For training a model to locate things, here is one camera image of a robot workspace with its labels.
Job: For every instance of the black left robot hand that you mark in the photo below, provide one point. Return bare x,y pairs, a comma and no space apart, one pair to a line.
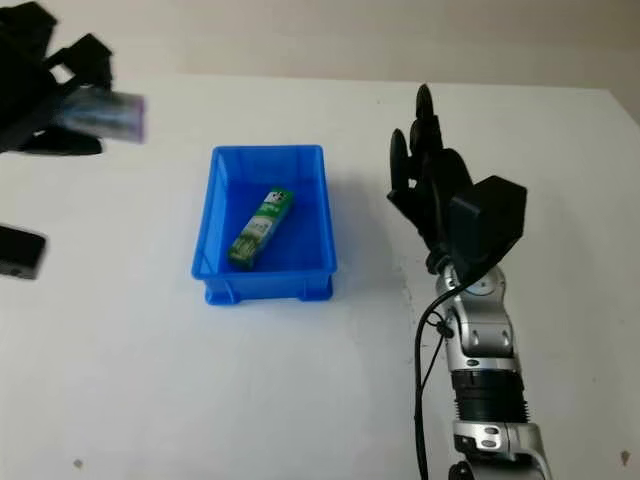
30,75

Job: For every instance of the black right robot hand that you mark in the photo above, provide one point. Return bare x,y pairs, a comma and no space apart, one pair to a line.
425,200

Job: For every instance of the purple roll of bags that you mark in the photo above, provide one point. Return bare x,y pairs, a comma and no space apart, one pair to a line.
110,117

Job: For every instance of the green toothpaste box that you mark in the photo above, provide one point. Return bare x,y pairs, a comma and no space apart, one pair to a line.
262,230

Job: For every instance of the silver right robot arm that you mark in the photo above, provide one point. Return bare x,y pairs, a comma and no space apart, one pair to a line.
487,340

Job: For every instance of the blue plastic tray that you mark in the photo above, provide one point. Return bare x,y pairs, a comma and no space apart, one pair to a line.
310,230

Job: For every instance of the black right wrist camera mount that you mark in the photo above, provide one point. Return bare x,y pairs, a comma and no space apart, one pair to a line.
492,220

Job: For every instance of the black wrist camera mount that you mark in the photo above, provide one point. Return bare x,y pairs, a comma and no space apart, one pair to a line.
492,220
20,252

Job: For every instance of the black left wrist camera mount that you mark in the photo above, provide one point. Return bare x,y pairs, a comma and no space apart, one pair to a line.
20,252

